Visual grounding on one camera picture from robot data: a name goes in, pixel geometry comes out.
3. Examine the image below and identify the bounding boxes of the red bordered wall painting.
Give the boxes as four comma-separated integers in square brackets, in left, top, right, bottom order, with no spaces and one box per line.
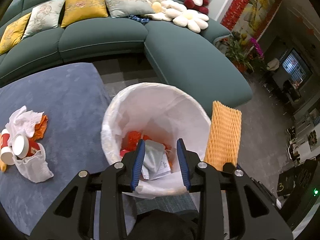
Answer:
[221,0,283,40]

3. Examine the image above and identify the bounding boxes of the yellow foam net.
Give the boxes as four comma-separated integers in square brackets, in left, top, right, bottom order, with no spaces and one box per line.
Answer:
[203,101,242,173]

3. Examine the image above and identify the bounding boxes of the white cloth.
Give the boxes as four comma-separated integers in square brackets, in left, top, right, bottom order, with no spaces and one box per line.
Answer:
[266,58,280,71]

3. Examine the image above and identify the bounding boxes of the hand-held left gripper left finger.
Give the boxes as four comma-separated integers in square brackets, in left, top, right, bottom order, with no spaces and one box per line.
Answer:
[29,139,146,240]

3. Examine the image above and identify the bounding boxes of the red plastic bag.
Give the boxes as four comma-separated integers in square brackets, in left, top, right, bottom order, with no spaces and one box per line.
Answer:
[120,130,150,158]

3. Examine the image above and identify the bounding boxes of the television screen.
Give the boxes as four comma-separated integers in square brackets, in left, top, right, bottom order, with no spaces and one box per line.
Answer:
[281,49,313,83]

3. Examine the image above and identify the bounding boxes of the yellow embroidered pillow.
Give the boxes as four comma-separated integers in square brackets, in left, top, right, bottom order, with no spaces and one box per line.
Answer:
[61,0,109,28]
[0,12,32,55]

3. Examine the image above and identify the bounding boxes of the crumpled white tissue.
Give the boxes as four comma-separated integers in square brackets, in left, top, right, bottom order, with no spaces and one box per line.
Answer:
[5,106,45,144]

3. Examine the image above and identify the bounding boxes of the magenta orchid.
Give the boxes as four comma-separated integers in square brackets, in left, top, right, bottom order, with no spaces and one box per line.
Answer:
[250,37,268,68]

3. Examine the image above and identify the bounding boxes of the green potted plant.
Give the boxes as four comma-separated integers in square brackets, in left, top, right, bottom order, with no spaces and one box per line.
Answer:
[224,36,254,74]

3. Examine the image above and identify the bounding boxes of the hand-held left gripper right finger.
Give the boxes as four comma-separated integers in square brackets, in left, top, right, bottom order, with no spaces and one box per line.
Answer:
[176,138,293,240]

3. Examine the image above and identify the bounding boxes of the trash bin with white liner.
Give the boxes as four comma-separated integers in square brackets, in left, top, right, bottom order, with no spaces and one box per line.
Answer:
[100,82,212,198]

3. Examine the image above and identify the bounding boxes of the black floor box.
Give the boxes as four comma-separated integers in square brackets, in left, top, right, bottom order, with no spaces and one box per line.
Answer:
[276,171,302,198]

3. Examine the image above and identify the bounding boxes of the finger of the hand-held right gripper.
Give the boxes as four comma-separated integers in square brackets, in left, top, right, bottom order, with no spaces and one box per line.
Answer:
[222,162,242,173]

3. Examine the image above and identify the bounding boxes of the orange wrapper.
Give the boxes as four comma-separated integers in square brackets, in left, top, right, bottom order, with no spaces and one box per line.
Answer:
[32,115,48,141]

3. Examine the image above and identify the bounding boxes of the white paper towel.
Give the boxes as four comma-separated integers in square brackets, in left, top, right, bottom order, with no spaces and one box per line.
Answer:
[14,145,55,183]

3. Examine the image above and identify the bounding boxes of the white paper receipt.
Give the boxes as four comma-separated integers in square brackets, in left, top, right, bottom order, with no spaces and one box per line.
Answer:
[150,152,173,178]

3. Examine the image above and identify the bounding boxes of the red paper cup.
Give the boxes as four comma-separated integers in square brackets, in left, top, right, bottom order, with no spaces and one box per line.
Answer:
[0,133,16,166]
[12,135,42,159]

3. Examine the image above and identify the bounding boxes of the grey paper packet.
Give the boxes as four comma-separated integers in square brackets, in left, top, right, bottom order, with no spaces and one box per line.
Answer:
[141,139,167,180]

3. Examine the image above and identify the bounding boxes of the blue patterned cloth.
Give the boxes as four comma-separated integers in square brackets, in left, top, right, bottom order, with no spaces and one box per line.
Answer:
[129,14,150,25]

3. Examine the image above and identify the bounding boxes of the teal sectional sofa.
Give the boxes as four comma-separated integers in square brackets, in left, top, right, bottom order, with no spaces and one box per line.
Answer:
[0,0,253,107]

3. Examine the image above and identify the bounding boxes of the light grey embroidered pillow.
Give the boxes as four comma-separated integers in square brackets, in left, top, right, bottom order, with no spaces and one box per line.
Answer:
[104,0,155,18]
[22,0,66,40]

